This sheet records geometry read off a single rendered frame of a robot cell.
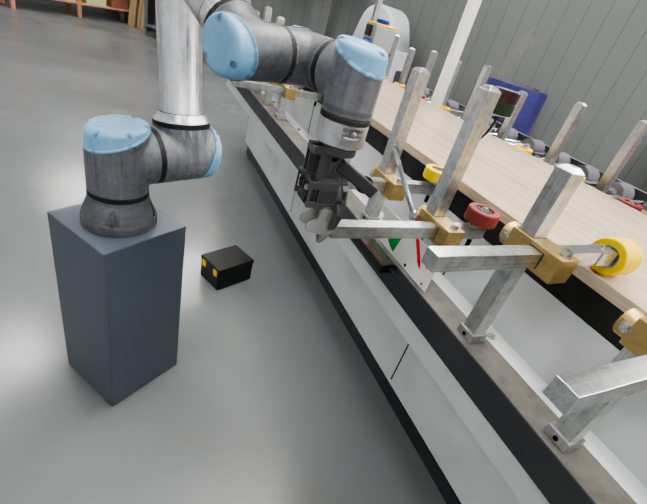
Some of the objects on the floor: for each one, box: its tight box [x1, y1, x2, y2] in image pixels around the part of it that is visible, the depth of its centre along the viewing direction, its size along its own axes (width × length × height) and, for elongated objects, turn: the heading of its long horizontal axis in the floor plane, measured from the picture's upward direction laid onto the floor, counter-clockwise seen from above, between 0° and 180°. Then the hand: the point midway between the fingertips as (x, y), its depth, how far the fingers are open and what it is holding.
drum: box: [486, 76, 548, 135], centre depth 460 cm, size 67×70×101 cm
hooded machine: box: [352, 4, 409, 83], centre depth 517 cm, size 71×63×138 cm
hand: (322, 236), depth 83 cm, fingers closed
